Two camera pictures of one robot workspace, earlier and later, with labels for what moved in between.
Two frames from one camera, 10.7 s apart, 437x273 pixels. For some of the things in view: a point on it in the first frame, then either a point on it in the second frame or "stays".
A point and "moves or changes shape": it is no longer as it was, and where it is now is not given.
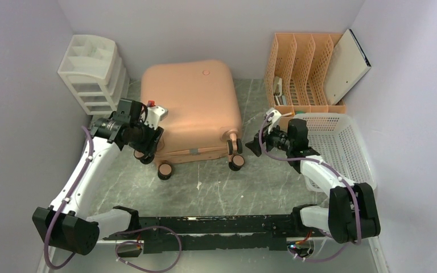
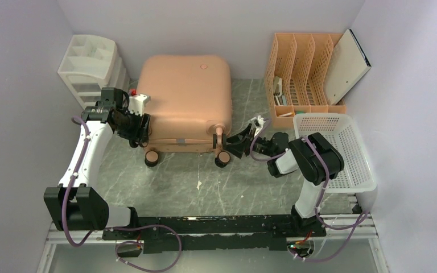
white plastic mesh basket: x=334 y=138 stays
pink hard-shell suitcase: x=202 y=99 moves or changes shape
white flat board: x=349 y=65 stays
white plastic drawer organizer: x=91 y=69 stays
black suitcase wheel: x=237 y=161 → x=222 y=159
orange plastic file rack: x=297 y=65 stays
